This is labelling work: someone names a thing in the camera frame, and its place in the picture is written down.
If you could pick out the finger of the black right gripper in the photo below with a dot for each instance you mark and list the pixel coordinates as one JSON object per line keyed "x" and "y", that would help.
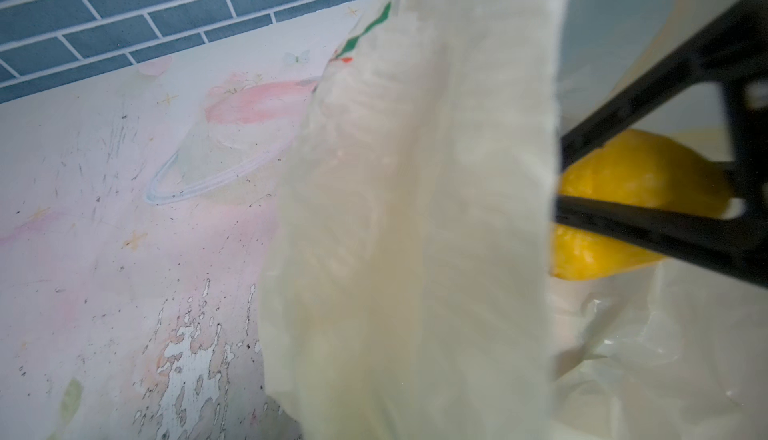
{"x": 730, "y": 52}
{"x": 735, "y": 247}

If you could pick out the orange fruit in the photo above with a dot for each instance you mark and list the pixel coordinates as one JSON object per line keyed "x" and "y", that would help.
{"x": 639, "y": 169}

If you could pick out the yellow translucent plastic bag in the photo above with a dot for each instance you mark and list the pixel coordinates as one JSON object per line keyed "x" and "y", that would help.
{"x": 408, "y": 293}

